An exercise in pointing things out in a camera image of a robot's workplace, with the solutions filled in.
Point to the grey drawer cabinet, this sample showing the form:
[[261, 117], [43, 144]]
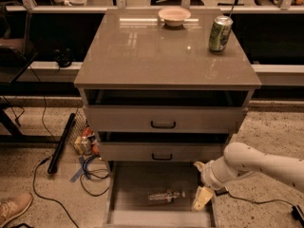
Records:
[[135, 59]]

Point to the middle grey drawer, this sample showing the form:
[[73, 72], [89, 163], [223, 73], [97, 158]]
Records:
[[160, 152]]

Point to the white ceramic bowl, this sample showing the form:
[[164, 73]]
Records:
[[174, 16]]

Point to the black bar on floor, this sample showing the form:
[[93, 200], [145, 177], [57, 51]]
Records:
[[52, 168]]

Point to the black headset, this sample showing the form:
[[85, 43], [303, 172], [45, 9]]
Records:
[[63, 59]]

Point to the green soda can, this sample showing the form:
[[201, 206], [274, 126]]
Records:
[[220, 33]]

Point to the top grey drawer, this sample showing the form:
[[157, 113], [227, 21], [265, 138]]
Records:
[[165, 119]]

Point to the tan shoe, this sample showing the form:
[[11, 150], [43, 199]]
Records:
[[14, 208]]

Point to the bottom open drawer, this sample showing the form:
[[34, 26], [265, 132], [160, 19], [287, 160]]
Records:
[[132, 181]]

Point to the wire basket with items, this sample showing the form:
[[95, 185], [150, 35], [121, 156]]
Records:
[[81, 138]]

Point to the dark office chair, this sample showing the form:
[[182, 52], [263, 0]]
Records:
[[16, 54]]

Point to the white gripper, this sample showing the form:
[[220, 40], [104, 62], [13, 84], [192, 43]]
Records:
[[208, 176]]

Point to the clear plastic water bottle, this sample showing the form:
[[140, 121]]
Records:
[[167, 196]]

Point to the grey drawer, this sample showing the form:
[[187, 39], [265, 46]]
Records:
[[160, 152], [165, 119]]

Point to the black power adapter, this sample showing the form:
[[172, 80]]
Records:
[[222, 191]]

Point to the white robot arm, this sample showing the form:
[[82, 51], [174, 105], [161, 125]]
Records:
[[240, 160]]

